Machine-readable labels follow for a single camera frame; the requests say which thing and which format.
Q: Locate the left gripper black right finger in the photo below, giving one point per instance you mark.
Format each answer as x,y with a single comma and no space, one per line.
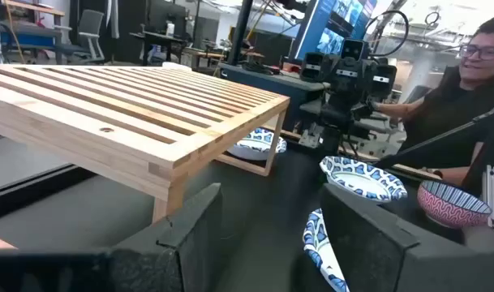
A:
372,251

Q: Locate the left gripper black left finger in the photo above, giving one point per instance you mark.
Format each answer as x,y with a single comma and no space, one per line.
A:
190,243

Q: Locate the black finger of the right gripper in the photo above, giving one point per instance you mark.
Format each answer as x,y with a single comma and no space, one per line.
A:
383,81
312,67

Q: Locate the blue patterned paper bowl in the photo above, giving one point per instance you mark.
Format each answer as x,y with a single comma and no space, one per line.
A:
362,178
251,141
316,239

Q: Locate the dark grey ribbed plate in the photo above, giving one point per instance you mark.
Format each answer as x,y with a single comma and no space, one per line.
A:
449,213

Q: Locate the person's forearm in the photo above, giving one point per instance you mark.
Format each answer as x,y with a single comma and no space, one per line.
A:
392,109
453,176

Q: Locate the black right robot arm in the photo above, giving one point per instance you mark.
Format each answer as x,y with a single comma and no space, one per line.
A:
338,117

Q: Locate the wooden slatted shelf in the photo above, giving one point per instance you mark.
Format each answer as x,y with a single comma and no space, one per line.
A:
108,105

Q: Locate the blue lit monitor screen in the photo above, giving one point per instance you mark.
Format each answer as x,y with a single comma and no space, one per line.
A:
327,28

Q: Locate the black table mat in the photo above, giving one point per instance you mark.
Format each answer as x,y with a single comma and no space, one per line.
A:
250,203

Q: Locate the person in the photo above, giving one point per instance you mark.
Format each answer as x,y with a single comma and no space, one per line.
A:
453,109

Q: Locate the black pole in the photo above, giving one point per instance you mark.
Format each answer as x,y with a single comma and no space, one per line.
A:
240,32

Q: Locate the person's wristwatch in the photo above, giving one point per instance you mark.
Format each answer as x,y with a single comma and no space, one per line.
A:
436,173

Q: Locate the person's glasses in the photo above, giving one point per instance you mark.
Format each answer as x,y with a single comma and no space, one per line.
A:
479,52

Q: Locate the white cup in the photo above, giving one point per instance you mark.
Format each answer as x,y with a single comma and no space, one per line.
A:
170,29

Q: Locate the black desk monitor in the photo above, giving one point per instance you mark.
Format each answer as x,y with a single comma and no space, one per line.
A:
167,16

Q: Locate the black desk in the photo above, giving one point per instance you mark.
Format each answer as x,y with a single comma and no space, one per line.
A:
161,38

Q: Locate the grey office chair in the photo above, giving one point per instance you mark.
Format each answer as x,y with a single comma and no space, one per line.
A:
88,34

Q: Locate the blue storage bin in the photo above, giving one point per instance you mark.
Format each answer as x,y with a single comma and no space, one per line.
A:
25,39

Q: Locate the wooden top workbench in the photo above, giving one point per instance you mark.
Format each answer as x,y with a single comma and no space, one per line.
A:
31,8

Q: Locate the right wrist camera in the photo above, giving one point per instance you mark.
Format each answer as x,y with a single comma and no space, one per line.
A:
353,49

